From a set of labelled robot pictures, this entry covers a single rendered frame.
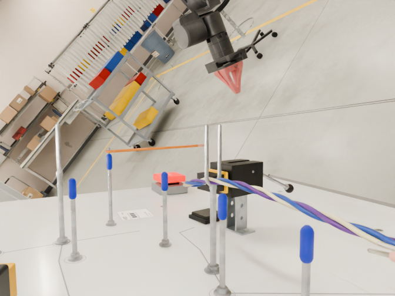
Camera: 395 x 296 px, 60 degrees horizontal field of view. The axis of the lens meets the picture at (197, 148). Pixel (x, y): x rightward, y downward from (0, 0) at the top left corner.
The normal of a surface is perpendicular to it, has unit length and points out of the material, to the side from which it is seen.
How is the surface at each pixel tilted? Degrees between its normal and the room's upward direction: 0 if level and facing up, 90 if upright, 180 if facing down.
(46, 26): 90
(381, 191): 0
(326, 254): 51
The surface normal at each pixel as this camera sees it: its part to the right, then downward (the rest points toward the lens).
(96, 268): 0.00, -1.00
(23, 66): 0.50, -0.01
